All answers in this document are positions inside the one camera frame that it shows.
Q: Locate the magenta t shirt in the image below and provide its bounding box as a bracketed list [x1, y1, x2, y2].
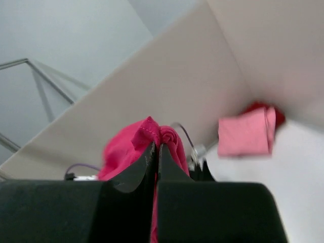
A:
[88, 117, 190, 242]

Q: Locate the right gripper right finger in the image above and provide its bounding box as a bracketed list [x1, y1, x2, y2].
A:
[157, 145, 288, 242]

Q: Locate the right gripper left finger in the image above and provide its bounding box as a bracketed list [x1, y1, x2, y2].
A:
[1, 143, 156, 242]

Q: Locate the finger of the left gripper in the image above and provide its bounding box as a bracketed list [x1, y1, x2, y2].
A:
[189, 158, 215, 181]

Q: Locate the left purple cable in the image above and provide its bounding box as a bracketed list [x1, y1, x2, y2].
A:
[64, 163, 101, 178]

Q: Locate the light pink t shirt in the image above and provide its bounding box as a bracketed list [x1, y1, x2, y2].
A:
[217, 107, 276, 157]

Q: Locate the dark red t shirt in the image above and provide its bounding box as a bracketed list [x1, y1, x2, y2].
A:
[240, 101, 286, 130]

